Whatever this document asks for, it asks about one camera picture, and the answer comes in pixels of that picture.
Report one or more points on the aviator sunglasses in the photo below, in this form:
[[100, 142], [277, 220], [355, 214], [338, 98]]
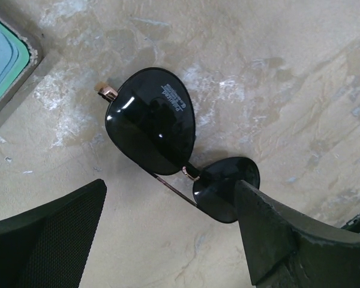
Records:
[[151, 120]]

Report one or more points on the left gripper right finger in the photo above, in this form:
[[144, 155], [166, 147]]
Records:
[[285, 248]]

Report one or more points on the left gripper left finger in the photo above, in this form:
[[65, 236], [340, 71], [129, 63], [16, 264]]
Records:
[[48, 246]]

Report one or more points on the green lined glasses case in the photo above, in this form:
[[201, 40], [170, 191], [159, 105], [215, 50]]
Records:
[[20, 54]]

